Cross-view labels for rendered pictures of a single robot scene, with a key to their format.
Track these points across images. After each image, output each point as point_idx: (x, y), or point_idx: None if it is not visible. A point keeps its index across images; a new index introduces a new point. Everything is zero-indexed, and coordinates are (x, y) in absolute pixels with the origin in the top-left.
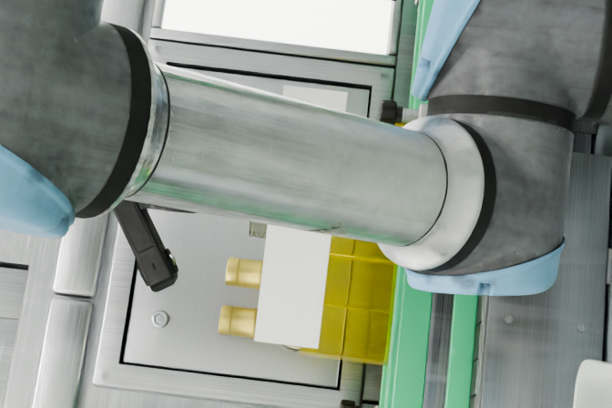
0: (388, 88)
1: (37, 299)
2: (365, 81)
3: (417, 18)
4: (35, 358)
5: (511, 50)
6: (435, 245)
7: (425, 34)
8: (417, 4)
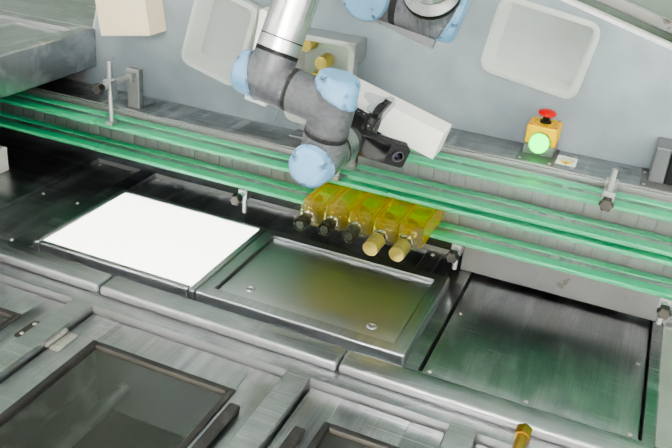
0: (278, 232)
1: (335, 378)
2: (270, 236)
3: (259, 191)
4: (374, 388)
5: None
6: None
7: None
8: (247, 197)
